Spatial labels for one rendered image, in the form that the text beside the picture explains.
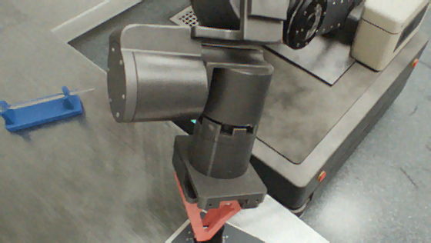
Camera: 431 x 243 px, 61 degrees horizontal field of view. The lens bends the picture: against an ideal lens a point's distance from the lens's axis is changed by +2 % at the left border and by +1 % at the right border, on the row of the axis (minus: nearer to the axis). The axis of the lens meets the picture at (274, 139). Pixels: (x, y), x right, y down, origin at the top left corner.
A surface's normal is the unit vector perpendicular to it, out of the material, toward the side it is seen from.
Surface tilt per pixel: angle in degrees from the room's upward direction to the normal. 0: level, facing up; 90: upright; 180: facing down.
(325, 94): 0
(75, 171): 0
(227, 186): 30
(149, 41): 54
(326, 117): 0
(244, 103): 69
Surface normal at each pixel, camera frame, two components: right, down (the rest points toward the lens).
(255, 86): 0.57, 0.51
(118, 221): 0.05, -0.55
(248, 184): 0.25, -0.85
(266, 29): 0.59, 0.18
